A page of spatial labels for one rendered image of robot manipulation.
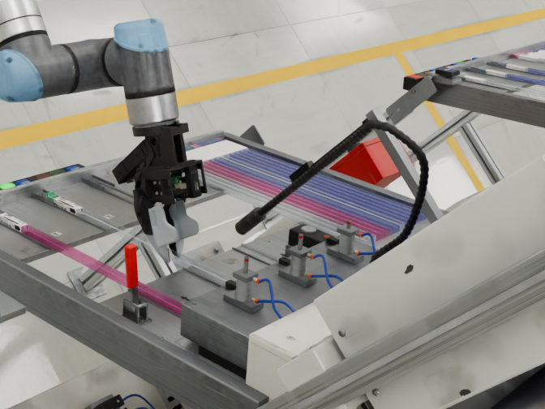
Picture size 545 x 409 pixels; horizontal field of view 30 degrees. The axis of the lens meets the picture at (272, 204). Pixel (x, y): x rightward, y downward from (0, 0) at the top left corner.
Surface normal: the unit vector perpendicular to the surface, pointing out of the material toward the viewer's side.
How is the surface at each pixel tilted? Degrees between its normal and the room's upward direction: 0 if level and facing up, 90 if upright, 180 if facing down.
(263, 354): 90
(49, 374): 0
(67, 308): 90
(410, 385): 90
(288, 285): 44
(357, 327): 90
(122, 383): 0
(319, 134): 0
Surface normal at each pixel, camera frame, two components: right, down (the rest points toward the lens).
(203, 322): -0.65, 0.25
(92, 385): 0.58, -0.45
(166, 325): 0.07, -0.92
